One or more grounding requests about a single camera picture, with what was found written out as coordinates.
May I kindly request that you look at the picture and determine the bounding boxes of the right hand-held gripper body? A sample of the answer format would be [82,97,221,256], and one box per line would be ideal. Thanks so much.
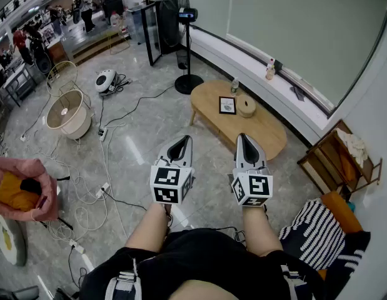
[230,163,274,208]

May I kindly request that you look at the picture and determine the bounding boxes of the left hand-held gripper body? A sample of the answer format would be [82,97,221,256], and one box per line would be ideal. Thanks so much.
[150,157,196,205]

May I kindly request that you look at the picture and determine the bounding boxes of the person's right forearm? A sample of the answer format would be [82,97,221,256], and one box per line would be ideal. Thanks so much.
[241,205,285,258]

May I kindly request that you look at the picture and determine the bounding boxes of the person's left forearm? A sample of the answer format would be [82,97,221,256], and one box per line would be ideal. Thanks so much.
[124,202,169,258]

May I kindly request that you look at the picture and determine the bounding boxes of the wooden coffee table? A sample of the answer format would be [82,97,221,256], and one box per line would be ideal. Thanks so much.
[189,79,288,162]

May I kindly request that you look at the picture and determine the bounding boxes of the round wooden box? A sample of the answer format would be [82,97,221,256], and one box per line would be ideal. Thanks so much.
[236,94,258,119]

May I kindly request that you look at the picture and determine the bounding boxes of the black framed picture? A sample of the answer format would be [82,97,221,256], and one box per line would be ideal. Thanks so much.
[218,96,238,116]

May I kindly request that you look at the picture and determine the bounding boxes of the wooden shelf rack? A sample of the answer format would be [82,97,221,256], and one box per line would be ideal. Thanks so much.
[297,119,383,197]

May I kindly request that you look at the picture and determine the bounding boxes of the black standing fan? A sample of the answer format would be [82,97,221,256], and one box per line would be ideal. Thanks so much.
[158,0,205,96]

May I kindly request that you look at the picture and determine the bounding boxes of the black white striped blanket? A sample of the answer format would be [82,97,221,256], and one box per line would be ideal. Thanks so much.
[278,198,372,293]

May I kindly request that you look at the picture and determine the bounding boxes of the orange cushion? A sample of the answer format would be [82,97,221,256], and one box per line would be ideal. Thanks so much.
[338,148,359,184]

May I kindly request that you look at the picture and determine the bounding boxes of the person's black-clothed torso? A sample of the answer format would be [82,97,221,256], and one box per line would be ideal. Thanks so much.
[79,228,326,300]

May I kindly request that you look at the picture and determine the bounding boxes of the black mesh waste bin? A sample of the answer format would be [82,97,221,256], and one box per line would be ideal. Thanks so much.
[175,49,189,70]

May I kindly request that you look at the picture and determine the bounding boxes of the white window ledge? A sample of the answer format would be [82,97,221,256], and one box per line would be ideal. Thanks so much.
[187,26,335,145]

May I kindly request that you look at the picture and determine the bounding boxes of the white round device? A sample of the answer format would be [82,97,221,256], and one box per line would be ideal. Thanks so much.
[94,69,126,97]

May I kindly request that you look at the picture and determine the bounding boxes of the orange sofa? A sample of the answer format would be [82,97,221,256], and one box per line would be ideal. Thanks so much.
[317,191,364,281]

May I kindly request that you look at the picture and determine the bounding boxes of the pink fabric bag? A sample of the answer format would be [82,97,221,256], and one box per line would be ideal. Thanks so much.
[0,156,60,223]

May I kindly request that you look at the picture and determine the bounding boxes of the black glass-door cabinet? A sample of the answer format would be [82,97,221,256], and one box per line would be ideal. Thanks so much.
[139,0,181,67]

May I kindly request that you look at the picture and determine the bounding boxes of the large grey roller blind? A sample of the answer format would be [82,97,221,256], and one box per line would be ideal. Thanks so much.
[226,0,387,114]

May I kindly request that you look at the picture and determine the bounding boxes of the large water jug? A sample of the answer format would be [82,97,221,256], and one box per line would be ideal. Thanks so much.
[109,10,123,28]

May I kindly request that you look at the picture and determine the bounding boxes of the yellow cloth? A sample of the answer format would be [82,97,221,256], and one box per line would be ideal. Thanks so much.
[0,171,41,213]

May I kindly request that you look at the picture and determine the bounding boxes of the white round mat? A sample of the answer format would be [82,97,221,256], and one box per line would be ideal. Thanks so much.
[0,214,29,268]

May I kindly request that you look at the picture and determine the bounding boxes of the black power cable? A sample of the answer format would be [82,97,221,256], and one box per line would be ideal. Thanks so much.
[101,84,177,131]

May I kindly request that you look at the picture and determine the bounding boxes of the grey harness strap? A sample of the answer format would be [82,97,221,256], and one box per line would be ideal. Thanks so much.
[279,263,308,300]
[104,269,143,300]

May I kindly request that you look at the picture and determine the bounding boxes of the gold wire stand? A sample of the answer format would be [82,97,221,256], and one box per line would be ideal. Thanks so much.
[104,26,132,56]

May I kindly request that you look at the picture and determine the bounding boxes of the yellow wire frame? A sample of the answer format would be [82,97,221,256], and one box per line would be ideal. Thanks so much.
[45,60,79,91]

